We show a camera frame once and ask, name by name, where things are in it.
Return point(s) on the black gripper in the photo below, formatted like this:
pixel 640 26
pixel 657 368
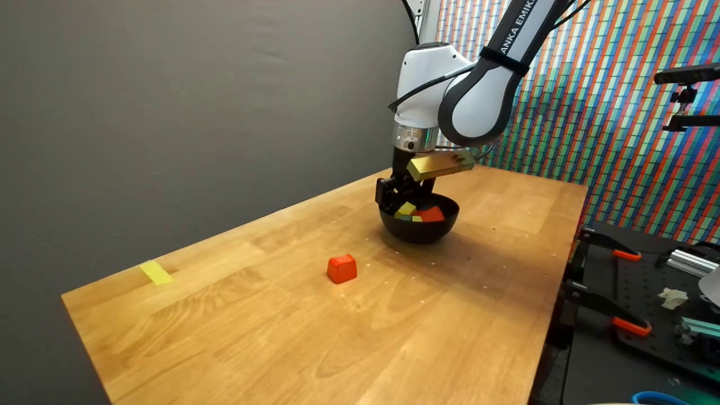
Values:
pixel 400 162

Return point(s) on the black round bowl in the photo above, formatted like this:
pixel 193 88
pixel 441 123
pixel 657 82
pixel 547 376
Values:
pixel 418 232

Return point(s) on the orange-red wooden block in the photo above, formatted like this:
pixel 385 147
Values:
pixel 342 269

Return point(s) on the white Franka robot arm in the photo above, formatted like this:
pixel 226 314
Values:
pixel 423 82

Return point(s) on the red wooden block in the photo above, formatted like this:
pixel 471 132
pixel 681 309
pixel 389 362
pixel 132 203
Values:
pixel 432 214

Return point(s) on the colourful striped backdrop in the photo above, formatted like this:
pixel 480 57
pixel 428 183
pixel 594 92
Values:
pixel 622 150

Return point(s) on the yellow tape strip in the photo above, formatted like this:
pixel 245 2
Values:
pixel 156 272

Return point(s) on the black perforated workbench board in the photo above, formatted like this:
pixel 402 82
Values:
pixel 599 368

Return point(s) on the white crumpled object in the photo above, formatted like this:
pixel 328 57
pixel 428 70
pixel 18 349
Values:
pixel 673 298

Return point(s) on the white ribbed bar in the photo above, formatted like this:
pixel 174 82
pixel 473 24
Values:
pixel 688 262

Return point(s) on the grey rounded object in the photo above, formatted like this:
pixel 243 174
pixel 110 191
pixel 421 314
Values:
pixel 711 288

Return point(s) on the blue plastic object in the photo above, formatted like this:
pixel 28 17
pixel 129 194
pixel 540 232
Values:
pixel 652 397

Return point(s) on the teal metal tool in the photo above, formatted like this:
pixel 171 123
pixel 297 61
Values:
pixel 700 329

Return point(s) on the beige wrist camera box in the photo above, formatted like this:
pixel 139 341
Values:
pixel 441 164

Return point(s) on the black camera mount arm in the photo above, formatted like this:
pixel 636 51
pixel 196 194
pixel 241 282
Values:
pixel 687 75

